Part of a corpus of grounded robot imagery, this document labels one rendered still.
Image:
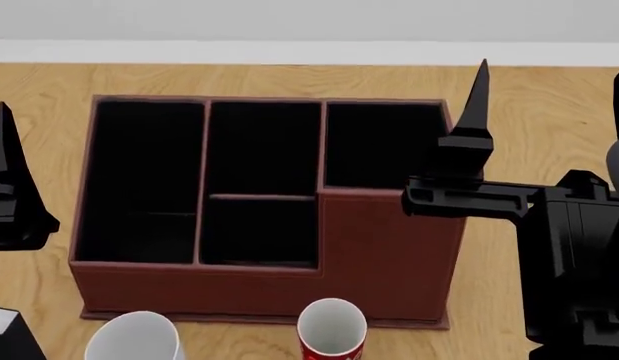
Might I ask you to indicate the brown leather desk caddy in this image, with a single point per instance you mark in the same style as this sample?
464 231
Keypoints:
389 247

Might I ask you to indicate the red mug white inside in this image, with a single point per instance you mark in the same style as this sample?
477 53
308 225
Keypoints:
331 330

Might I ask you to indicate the white ceramic mug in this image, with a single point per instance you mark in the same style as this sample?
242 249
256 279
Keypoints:
131 339

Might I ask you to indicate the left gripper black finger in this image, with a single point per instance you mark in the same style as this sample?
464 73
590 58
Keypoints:
11 195

